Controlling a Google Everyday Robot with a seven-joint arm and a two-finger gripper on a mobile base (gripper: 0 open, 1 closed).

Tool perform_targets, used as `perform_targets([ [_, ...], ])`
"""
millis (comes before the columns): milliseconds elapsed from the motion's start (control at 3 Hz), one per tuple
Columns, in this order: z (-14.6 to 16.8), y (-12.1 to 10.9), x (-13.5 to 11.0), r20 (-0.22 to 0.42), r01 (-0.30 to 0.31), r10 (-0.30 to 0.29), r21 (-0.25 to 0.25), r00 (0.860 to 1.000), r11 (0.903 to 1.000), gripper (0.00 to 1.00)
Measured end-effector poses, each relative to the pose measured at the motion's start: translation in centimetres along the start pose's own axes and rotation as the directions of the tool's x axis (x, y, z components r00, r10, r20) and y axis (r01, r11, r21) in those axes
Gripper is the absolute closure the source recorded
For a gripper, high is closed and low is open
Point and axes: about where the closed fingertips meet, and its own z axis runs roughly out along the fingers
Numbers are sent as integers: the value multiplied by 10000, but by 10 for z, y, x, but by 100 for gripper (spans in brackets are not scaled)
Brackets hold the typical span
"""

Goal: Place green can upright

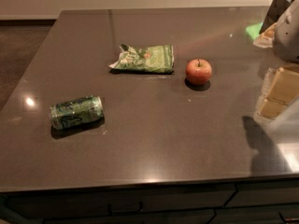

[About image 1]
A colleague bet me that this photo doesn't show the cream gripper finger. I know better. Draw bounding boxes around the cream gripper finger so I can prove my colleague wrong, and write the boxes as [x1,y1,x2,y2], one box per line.
[256,63,299,119]

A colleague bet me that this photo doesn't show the green object at back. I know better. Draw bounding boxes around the green object at back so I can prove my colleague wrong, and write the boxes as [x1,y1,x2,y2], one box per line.
[246,22,263,41]

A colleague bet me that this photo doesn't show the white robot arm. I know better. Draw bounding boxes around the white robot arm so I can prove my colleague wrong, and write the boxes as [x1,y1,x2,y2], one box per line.
[253,0,299,119]

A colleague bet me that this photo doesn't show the green soda can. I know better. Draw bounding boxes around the green soda can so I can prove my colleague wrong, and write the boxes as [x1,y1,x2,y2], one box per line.
[50,96,104,130]

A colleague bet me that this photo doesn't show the dark box in corner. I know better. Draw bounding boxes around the dark box in corner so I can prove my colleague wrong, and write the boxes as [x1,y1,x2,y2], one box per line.
[260,0,292,34]

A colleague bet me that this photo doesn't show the green chip bag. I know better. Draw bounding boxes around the green chip bag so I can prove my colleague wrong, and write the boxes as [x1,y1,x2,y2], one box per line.
[109,44,174,74]

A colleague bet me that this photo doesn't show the red apple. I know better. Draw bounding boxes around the red apple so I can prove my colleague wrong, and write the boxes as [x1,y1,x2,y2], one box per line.
[185,59,212,85]

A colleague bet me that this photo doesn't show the dark cabinet drawers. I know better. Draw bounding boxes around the dark cabinet drawers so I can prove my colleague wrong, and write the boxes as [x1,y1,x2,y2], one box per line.
[0,180,299,224]

